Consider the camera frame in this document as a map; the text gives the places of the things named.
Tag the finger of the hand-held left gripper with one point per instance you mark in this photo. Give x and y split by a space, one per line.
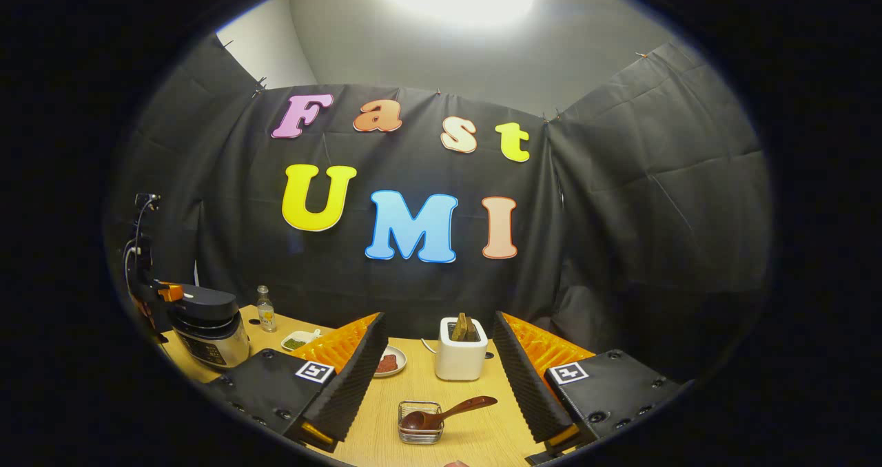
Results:
170 292

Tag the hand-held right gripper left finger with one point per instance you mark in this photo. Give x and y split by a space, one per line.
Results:
358 384

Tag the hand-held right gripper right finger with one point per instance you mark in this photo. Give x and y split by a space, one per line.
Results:
527 384

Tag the grey silver rice cooker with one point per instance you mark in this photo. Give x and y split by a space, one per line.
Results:
210 329

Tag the dark wooden spoon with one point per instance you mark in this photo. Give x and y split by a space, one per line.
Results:
441 415

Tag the red meat piece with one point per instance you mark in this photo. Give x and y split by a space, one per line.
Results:
387 364

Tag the round white plate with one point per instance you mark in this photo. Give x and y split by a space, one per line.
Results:
400 357

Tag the white toaster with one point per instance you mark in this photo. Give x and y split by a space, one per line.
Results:
460 360

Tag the white divided bean dish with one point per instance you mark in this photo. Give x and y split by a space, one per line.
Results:
296 343

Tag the brown toast slice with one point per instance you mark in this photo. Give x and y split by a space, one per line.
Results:
473 330
459 328

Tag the small clear glass bottle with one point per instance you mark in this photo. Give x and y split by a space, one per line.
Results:
266 315

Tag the black backdrop cloth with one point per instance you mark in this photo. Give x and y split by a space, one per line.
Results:
620 233

